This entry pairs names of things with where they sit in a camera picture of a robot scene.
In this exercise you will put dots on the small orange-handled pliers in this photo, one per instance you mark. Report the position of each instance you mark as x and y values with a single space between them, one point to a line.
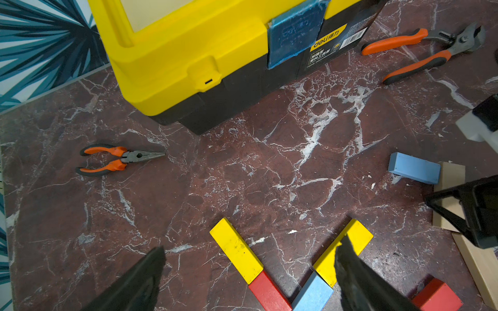
124 157

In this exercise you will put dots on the yellow black toolbox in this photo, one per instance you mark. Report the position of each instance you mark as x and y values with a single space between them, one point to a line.
199 63

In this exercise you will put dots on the red block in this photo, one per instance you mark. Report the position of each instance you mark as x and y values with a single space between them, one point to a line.
268 294
437 296

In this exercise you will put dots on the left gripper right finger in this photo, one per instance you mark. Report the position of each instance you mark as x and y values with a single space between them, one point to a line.
361 287

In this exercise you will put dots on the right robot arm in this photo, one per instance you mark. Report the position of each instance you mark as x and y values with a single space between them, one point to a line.
480 124

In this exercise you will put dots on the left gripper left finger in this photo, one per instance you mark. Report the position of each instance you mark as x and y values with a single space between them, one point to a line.
137 289

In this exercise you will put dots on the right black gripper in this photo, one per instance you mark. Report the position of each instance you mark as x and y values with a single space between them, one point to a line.
478 200

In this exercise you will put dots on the light blue block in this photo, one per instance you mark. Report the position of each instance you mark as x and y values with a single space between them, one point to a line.
414 168
314 294

